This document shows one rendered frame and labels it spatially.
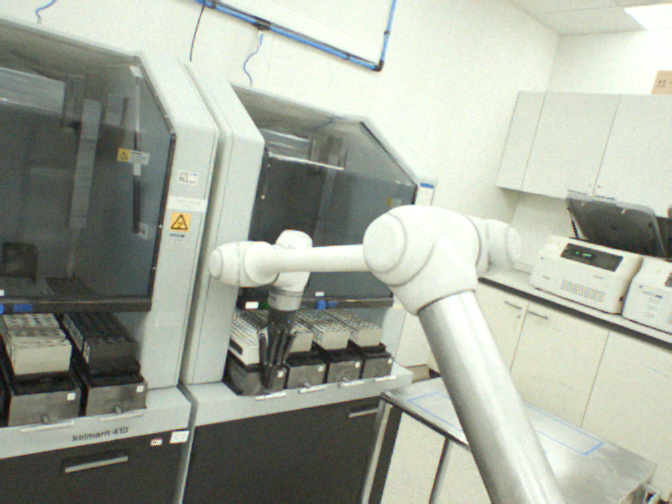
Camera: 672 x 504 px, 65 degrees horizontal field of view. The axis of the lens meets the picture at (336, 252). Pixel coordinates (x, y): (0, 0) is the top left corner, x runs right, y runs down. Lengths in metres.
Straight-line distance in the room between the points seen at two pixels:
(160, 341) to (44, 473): 0.38
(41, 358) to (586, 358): 2.86
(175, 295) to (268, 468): 0.63
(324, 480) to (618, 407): 1.97
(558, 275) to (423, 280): 2.70
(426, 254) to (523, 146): 3.28
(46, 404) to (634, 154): 3.32
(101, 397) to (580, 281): 2.76
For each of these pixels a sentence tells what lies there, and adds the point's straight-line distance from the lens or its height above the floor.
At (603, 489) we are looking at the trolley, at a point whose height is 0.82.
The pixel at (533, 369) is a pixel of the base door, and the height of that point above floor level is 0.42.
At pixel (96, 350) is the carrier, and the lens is 1.40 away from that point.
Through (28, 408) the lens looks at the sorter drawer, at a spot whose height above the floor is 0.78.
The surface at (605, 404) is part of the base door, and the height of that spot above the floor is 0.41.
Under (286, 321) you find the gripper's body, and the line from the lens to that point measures 1.44.
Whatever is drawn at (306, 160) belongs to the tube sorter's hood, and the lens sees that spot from 1.53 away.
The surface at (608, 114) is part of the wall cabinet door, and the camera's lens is 3.85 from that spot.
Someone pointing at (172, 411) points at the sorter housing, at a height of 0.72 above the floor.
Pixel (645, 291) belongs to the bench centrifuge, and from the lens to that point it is 3.31.
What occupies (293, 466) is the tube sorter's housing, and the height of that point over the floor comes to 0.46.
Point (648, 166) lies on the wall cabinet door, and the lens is 3.68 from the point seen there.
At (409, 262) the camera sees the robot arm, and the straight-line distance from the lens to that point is 0.82.
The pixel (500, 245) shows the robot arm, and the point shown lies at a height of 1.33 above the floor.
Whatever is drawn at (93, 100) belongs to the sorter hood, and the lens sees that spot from 1.35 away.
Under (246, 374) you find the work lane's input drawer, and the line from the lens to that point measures 1.51.
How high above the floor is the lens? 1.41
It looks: 9 degrees down
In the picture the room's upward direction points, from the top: 12 degrees clockwise
